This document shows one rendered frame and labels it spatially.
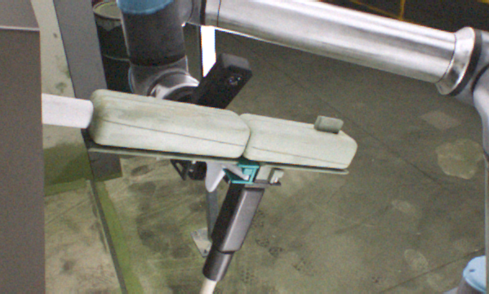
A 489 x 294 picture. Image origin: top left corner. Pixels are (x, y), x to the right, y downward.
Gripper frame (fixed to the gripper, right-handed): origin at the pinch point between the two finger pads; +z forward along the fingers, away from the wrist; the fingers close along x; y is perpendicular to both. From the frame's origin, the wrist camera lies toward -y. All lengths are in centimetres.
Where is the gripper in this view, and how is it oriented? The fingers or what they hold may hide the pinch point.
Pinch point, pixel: (258, 167)
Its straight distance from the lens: 48.4
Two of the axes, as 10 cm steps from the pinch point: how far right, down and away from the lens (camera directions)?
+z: 4.6, 4.5, -7.7
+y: -3.4, 8.9, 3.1
